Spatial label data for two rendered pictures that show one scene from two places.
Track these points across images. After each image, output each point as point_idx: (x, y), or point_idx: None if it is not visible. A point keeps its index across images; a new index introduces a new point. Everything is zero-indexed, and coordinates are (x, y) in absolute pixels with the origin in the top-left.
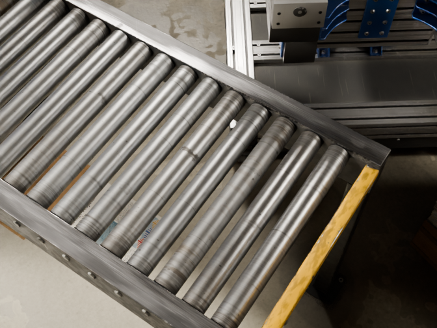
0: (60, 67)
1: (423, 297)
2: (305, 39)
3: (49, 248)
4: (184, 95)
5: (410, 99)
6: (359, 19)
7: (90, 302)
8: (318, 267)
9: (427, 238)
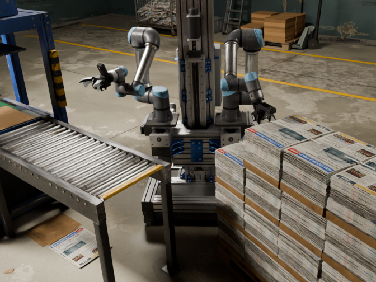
0: (68, 145)
1: (217, 276)
2: (165, 155)
3: (46, 185)
4: (131, 203)
5: None
6: (189, 152)
7: (64, 269)
8: (130, 183)
9: (220, 247)
